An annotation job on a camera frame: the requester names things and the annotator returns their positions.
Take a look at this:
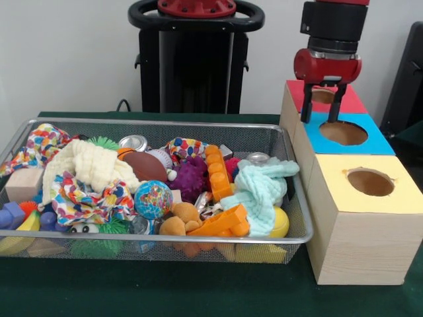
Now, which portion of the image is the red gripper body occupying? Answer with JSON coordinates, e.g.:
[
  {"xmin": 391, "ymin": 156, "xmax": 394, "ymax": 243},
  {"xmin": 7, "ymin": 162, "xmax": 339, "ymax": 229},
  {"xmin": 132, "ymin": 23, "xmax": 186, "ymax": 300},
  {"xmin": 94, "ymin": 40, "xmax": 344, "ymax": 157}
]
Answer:
[{"xmin": 293, "ymin": 48, "xmax": 363, "ymax": 85}]

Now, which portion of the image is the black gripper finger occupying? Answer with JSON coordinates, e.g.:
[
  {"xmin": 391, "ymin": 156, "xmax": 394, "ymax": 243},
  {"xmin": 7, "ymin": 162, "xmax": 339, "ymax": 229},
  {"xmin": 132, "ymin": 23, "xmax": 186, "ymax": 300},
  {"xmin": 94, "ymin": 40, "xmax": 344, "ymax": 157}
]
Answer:
[
  {"xmin": 300, "ymin": 82, "xmax": 315, "ymax": 124},
  {"xmin": 328, "ymin": 84, "xmax": 348, "ymax": 123}
]

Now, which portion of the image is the blue globe ball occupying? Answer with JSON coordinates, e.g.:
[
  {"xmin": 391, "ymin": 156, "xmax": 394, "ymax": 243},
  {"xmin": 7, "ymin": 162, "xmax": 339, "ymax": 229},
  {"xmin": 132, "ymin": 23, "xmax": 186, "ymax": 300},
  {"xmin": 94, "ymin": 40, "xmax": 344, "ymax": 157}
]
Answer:
[{"xmin": 134, "ymin": 180, "xmax": 174, "ymax": 221}]

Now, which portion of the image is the shallow metal mesh bin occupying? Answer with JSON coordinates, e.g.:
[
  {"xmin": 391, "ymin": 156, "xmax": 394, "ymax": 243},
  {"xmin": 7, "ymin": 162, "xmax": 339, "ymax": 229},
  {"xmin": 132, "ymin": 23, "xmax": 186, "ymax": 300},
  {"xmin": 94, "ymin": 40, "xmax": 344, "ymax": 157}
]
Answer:
[{"xmin": 0, "ymin": 117, "xmax": 314, "ymax": 265}]

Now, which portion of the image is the wooden box with three holes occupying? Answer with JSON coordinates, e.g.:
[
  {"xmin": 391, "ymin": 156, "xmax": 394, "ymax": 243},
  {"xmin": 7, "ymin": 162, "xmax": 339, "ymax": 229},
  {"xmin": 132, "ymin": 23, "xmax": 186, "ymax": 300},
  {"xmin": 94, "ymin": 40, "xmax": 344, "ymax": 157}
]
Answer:
[{"xmin": 279, "ymin": 79, "xmax": 423, "ymax": 285}]

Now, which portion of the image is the black chair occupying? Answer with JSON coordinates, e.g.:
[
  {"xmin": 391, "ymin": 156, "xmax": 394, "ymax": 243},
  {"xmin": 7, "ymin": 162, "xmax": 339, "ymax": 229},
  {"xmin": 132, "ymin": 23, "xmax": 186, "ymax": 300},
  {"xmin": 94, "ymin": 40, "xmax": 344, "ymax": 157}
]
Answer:
[{"xmin": 379, "ymin": 21, "xmax": 423, "ymax": 133}]

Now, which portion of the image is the mint green cloth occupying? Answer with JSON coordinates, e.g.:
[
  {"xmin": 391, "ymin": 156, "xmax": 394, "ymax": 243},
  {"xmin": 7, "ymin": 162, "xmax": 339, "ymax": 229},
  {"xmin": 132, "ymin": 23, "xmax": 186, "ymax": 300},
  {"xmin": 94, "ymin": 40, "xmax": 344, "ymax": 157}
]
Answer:
[{"xmin": 219, "ymin": 157, "xmax": 301, "ymax": 238}]

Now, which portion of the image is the long orange toy brick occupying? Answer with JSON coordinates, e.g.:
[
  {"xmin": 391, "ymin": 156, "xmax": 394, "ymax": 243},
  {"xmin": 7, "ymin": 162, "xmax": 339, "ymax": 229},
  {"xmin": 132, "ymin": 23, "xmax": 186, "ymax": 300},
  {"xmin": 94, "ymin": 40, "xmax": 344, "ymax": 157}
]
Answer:
[{"xmin": 204, "ymin": 144, "xmax": 233, "ymax": 202}]

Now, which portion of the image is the yellow ball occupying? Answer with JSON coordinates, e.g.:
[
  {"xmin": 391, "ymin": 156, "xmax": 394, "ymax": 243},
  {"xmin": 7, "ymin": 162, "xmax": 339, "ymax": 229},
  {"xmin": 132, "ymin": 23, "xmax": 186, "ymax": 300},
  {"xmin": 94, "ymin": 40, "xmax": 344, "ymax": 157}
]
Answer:
[{"xmin": 269, "ymin": 207, "xmax": 291, "ymax": 238}]

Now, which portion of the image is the purple spiky ball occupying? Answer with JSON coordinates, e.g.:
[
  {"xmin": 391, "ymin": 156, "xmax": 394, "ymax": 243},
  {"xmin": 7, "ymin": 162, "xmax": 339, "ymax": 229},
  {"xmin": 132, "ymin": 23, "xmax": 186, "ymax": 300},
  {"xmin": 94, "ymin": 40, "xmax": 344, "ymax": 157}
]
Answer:
[{"xmin": 171, "ymin": 155, "xmax": 210, "ymax": 204}]

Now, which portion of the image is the brown toy football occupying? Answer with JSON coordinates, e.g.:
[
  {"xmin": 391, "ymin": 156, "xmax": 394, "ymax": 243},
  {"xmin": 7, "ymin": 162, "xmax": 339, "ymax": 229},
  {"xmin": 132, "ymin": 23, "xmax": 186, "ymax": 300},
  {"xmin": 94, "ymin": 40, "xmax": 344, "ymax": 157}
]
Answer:
[{"xmin": 122, "ymin": 151, "xmax": 169, "ymax": 182}]

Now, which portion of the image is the green spiky ball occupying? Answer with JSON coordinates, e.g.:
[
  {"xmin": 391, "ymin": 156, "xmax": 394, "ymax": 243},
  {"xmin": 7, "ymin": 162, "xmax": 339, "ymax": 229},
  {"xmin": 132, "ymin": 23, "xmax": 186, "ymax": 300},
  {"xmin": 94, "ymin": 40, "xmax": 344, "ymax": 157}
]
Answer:
[{"xmin": 86, "ymin": 135, "xmax": 120, "ymax": 153}]

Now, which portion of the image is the cream muslin cloth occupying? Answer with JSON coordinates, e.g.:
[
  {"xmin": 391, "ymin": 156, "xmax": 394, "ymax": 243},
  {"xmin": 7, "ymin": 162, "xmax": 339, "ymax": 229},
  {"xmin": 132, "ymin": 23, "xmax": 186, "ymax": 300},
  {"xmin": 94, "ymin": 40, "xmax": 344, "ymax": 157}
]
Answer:
[{"xmin": 38, "ymin": 138, "xmax": 143, "ymax": 209}]

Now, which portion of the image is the colourful spotted cloth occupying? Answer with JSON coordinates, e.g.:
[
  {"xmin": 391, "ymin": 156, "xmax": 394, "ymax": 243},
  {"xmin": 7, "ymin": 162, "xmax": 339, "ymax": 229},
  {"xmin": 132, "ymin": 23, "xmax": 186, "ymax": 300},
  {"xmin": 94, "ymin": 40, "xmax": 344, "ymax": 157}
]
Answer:
[
  {"xmin": 52, "ymin": 171, "xmax": 138, "ymax": 227},
  {"xmin": 0, "ymin": 123, "xmax": 80, "ymax": 176}
]

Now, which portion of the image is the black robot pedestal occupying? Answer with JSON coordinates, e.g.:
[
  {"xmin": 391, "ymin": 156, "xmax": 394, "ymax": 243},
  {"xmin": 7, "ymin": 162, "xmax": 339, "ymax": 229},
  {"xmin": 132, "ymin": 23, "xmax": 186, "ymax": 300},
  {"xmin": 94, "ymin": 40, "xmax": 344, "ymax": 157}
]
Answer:
[{"xmin": 128, "ymin": 0, "xmax": 265, "ymax": 115}]

